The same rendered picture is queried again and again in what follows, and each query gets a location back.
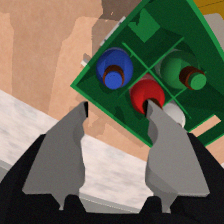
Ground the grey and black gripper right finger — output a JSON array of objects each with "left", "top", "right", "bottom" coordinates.
[{"left": 145, "top": 99, "right": 224, "bottom": 224}]

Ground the white bottle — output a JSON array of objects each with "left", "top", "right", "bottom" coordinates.
[{"left": 162, "top": 100, "right": 185, "bottom": 128}]

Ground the green plastic crate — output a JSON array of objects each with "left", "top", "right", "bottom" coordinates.
[{"left": 70, "top": 0, "right": 224, "bottom": 148}]

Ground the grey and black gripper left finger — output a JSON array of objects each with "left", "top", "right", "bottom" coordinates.
[{"left": 0, "top": 101, "right": 88, "bottom": 224}]

